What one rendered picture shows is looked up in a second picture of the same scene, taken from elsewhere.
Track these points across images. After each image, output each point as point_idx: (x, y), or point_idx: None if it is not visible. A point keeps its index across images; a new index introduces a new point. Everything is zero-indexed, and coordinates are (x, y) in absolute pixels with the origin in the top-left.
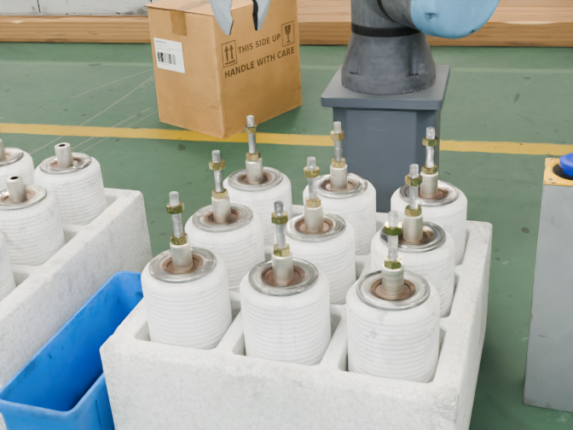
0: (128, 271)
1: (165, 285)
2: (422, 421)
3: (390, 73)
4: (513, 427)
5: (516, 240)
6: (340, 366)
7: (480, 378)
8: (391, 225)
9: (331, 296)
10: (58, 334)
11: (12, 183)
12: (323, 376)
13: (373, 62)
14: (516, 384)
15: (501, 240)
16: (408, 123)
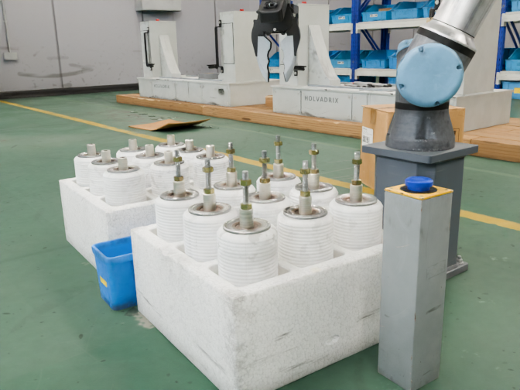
0: None
1: (159, 200)
2: (221, 307)
3: (405, 135)
4: (354, 380)
5: (510, 292)
6: (217, 270)
7: (370, 349)
8: (242, 179)
9: None
10: None
11: (165, 153)
12: (194, 267)
13: (397, 126)
14: None
15: (498, 289)
16: (412, 172)
